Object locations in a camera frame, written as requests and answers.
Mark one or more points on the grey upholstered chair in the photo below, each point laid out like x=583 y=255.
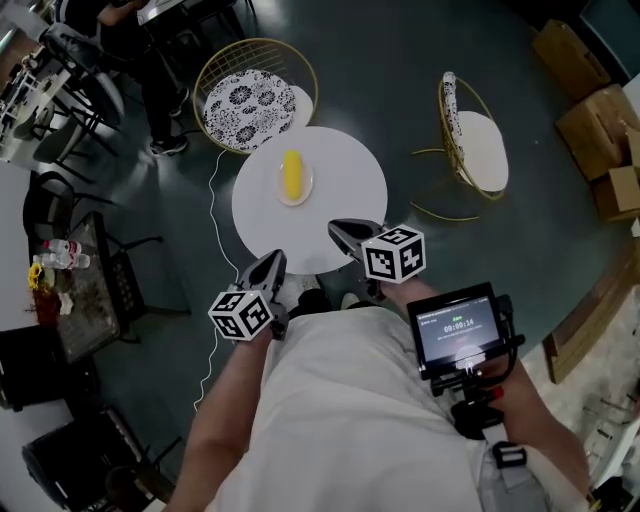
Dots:
x=100 y=95

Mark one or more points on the small open cardboard box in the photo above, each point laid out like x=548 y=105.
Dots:
x=617 y=195

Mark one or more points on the white round plate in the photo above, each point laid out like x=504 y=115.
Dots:
x=310 y=182

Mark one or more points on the long cardboard box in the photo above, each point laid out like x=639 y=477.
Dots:
x=570 y=60

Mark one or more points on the yellow corn cob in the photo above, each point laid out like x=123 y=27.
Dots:
x=294 y=175

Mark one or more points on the large cardboard box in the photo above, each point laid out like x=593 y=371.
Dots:
x=595 y=135

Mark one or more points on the white round seat pad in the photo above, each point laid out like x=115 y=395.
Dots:
x=304 y=105

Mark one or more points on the small white ornament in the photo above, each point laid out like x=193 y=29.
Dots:
x=65 y=303

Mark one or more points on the black ribbed equipment case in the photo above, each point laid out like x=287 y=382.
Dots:
x=75 y=460

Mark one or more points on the dark round stool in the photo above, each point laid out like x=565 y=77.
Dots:
x=137 y=490

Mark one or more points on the white oval seat cushion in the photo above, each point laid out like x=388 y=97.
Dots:
x=482 y=150

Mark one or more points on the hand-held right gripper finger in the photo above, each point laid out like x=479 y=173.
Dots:
x=357 y=223
x=347 y=246

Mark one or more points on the floral back cushion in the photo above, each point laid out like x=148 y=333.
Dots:
x=449 y=102

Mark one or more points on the round white table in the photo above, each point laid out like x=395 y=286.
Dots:
x=345 y=200

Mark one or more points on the person's right forearm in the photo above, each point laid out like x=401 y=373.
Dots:
x=400 y=297

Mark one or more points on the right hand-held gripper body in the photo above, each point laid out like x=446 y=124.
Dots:
x=392 y=255

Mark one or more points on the clear plastic water bottle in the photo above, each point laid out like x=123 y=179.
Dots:
x=65 y=260
x=62 y=246

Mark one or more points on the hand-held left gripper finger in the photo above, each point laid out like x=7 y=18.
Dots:
x=281 y=275
x=257 y=267

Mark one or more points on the black glass side table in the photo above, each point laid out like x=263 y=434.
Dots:
x=95 y=300

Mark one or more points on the person's white shoe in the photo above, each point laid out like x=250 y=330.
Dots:
x=350 y=301

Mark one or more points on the sunflower bouquet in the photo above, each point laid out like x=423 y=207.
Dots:
x=42 y=290

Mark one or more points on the stack of wooden planks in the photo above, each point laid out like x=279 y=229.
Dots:
x=590 y=325

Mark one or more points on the person's white shirt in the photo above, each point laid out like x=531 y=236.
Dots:
x=350 y=415

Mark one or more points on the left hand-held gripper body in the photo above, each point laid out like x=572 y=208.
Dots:
x=240 y=315

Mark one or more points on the black monitor screen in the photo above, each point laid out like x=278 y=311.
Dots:
x=457 y=327

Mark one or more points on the black metal round-back chair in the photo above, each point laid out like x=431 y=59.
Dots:
x=40 y=200

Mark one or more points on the black white floral seat cushion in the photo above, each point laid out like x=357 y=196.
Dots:
x=245 y=110

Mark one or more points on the person's left forearm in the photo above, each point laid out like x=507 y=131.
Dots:
x=220 y=425

